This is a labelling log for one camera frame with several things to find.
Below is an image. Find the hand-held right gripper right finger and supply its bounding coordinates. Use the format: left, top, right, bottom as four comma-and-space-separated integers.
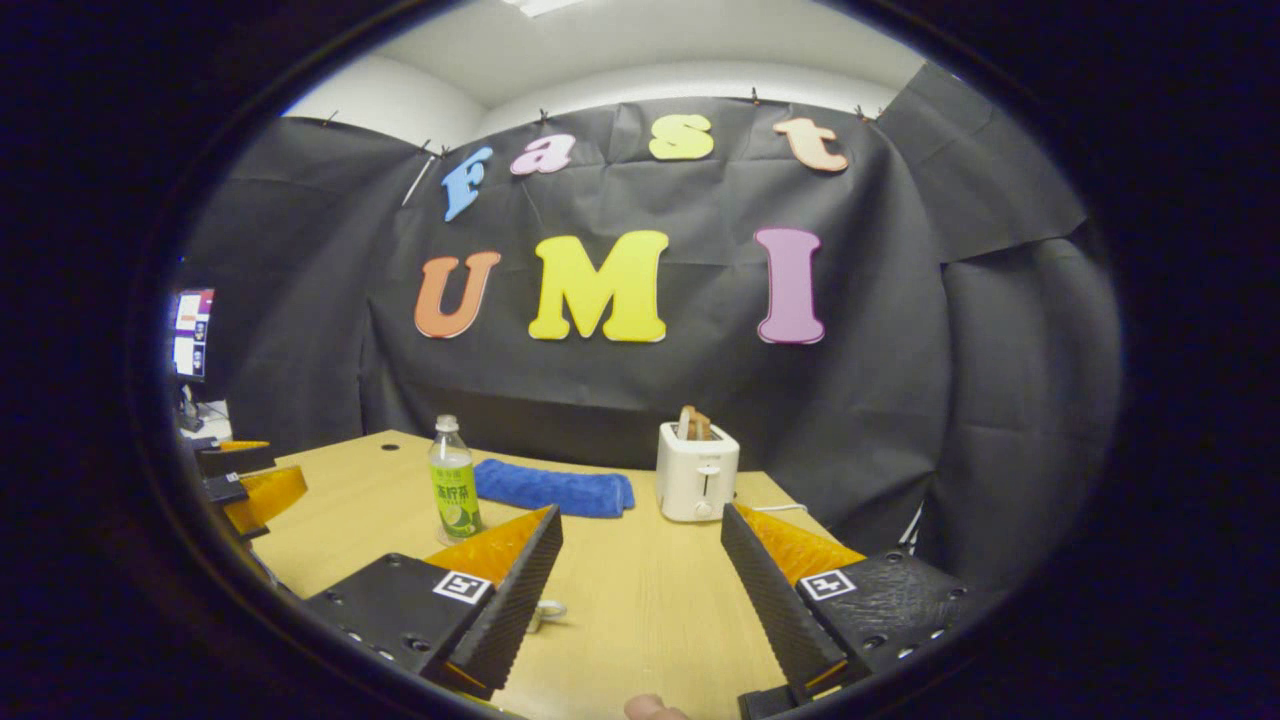
720, 503, 971, 701

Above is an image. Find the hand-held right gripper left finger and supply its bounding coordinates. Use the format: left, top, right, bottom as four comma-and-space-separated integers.
303, 503, 566, 701

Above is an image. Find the green label water bottle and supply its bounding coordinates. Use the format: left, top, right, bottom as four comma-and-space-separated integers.
428, 414, 484, 547

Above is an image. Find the white side desk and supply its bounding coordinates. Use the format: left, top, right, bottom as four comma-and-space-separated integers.
180, 400, 234, 442

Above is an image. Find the blue folded towel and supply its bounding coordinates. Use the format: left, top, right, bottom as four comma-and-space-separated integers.
473, 458, 636, 519

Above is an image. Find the computer monitor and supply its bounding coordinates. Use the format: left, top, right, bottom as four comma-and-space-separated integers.
170, 288, 216, 383

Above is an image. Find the white toaster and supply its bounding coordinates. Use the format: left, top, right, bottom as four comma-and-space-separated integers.
656, 421, 741, 523

